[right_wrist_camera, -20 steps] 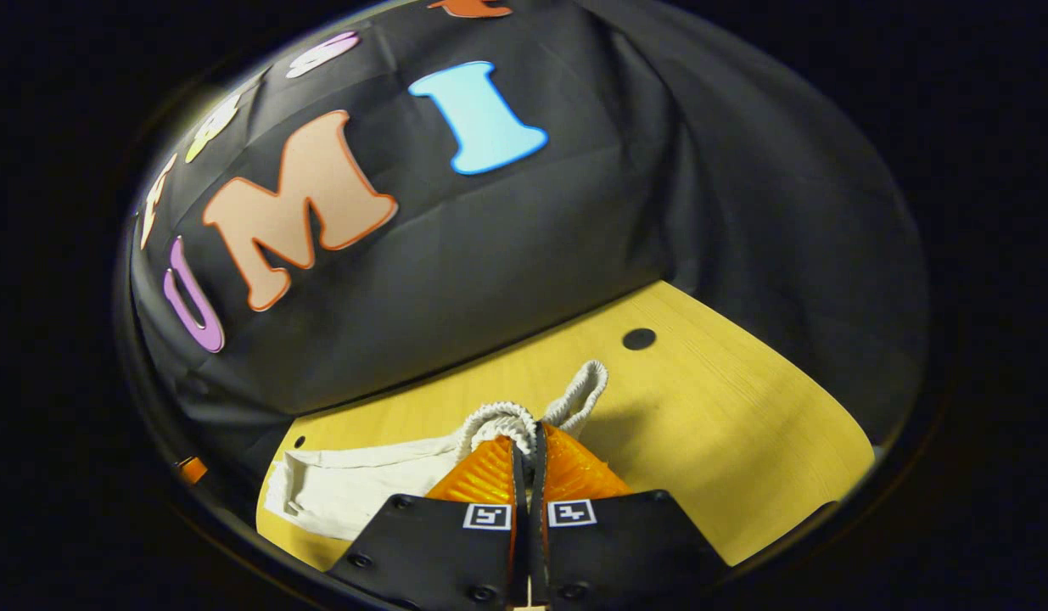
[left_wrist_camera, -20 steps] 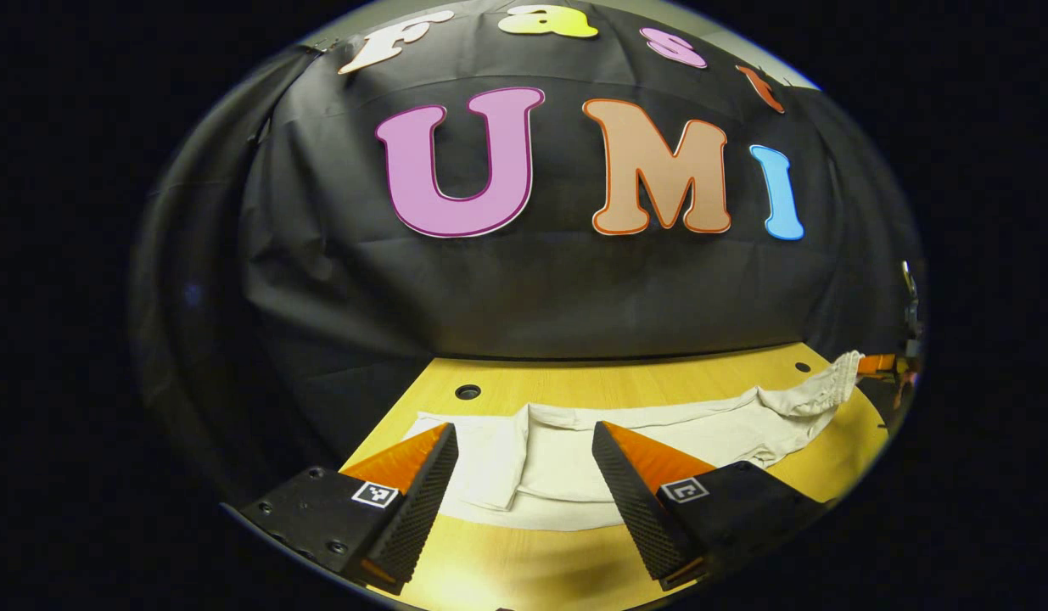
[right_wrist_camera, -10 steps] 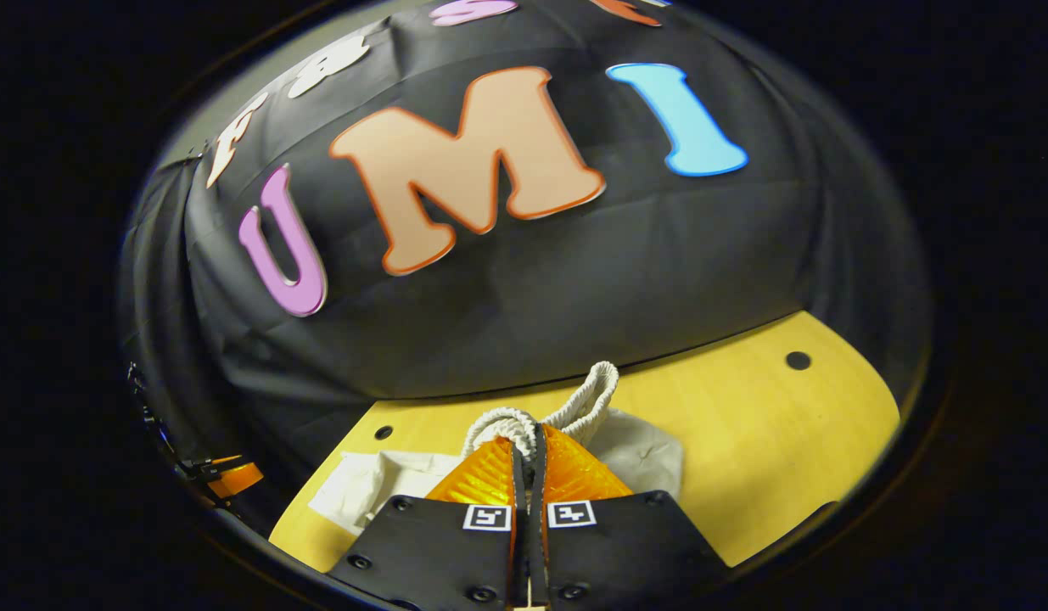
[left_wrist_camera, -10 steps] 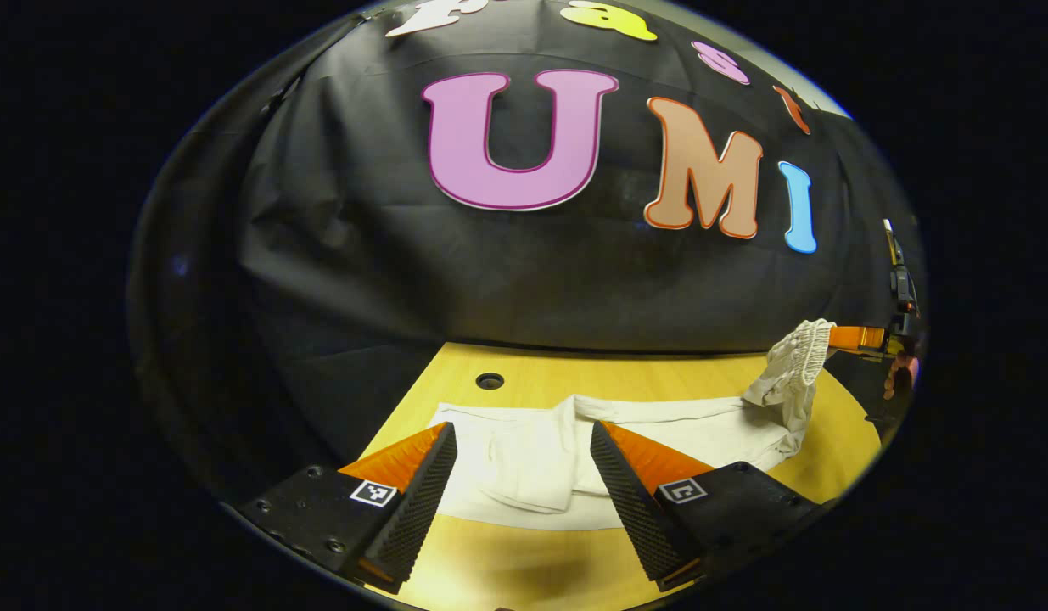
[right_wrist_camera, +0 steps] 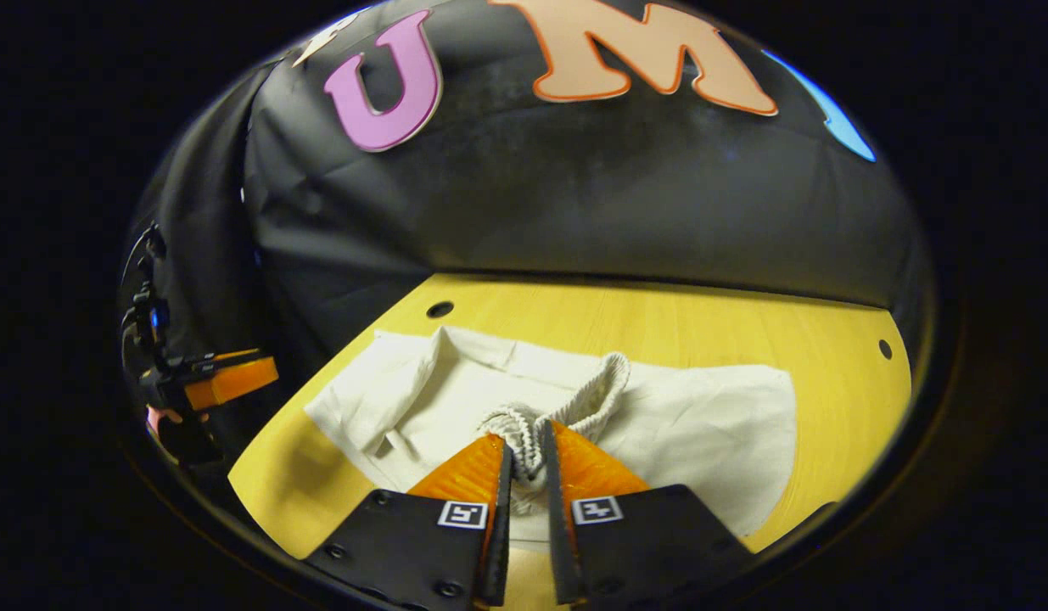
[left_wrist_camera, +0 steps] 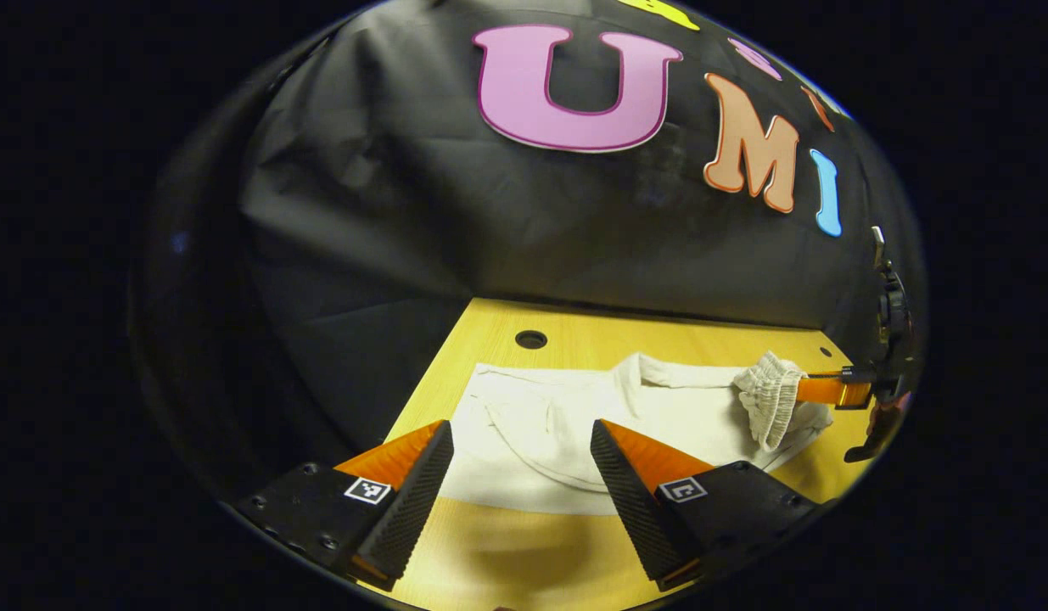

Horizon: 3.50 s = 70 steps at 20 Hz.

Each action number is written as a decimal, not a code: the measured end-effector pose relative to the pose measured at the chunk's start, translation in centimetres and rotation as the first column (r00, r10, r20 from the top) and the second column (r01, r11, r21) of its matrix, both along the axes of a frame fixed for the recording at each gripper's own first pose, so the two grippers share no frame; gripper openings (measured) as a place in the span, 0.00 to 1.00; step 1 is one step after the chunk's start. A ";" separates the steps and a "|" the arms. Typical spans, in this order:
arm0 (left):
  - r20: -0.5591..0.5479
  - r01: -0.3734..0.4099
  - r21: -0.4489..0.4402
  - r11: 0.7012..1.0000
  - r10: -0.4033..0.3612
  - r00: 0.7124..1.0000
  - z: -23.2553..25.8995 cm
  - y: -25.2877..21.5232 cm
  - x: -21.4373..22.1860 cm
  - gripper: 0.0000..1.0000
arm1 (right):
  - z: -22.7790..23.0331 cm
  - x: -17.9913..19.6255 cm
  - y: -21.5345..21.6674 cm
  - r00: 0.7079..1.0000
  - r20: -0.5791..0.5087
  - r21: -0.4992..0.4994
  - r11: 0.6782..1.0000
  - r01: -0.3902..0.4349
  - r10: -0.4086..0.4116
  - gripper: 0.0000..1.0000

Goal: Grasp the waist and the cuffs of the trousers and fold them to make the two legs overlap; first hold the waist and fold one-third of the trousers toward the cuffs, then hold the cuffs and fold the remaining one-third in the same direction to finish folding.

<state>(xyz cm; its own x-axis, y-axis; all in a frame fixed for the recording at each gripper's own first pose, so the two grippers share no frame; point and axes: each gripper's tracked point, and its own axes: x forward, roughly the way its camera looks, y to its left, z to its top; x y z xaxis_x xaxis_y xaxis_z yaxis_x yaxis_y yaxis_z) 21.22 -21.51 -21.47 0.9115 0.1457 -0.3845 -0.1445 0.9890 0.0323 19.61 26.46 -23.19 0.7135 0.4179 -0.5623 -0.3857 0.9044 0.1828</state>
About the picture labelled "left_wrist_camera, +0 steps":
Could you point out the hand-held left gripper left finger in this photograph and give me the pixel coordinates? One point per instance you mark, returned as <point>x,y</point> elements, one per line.
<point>413,501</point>

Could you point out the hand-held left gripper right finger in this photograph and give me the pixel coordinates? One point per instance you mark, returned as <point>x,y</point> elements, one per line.
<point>630,501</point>

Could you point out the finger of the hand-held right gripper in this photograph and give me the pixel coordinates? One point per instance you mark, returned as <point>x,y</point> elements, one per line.
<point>825,390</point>

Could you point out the black backdrop cloth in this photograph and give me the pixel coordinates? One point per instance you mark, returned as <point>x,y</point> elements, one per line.
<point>362,212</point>

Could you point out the white jeans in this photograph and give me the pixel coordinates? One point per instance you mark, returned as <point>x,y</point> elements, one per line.
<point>532,424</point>

